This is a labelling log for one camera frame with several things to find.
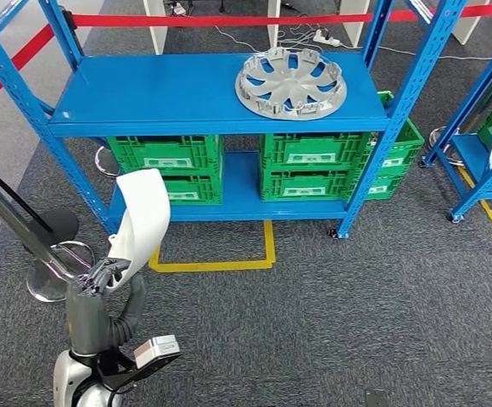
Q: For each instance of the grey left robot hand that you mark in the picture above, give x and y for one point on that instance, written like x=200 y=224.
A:
x=87 y=320

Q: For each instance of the white curved car part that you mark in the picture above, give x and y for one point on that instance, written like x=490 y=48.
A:
x=144 y=224

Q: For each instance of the blue metal shelf rack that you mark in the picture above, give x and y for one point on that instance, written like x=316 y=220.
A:
x=468 y=149
x=187 y=84

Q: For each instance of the chrome belt stanchion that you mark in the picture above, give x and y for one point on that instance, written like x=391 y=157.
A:
x=59 y=281

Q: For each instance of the black rod stanchion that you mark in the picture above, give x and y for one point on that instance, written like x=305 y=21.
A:
x=59 y=224

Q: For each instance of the white desk panel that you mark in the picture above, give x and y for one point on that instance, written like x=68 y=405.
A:
x=273 y=22
x=156 y=28
x=352 y=28
x=466 y=31

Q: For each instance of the silver wheel hubcap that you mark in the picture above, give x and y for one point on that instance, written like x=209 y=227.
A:
x=290 y=84

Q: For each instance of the white power strip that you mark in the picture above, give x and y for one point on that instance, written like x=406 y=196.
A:
x=326 y=39

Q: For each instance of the chrome stanchion base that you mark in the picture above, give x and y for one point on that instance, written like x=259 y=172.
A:
x=439 y=140

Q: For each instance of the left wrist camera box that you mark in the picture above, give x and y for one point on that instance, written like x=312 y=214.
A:
x=156 y=348

